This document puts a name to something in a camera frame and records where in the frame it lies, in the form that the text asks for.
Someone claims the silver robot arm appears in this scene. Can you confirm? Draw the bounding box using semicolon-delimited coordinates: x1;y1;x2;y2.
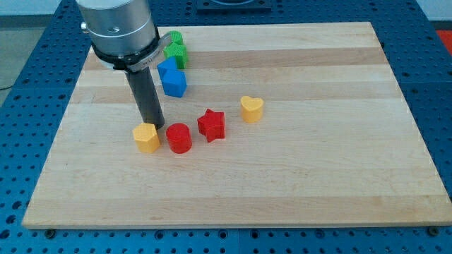
76;0;172;73

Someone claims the blue triangle block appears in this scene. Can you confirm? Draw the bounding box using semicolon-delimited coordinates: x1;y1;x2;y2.
157;56;177;79

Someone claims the green cylinder block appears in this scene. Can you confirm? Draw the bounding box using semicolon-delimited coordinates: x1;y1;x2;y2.
169;30;184;46

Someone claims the blue pentagon block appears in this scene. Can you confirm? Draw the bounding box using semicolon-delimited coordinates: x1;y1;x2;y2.
162;69;187;97

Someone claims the red cylinder block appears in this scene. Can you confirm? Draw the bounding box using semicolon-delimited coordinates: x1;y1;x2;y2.
166;123;192;154

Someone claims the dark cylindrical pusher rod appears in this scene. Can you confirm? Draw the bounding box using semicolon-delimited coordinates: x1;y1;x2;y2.
126;68;165;130

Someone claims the red star block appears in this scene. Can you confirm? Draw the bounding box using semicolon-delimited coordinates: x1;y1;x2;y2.
197;109;225;143

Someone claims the green star block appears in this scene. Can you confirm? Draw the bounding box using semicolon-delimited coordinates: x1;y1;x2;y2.
164;42;188;69

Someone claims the yellow heart block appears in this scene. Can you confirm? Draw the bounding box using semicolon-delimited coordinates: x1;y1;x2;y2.
240;96;264;123

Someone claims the wooden board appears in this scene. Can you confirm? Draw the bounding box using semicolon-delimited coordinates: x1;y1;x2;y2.
23;22;451;229

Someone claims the yellow pentagon block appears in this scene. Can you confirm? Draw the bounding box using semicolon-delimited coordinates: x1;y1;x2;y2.
132;123;160;153

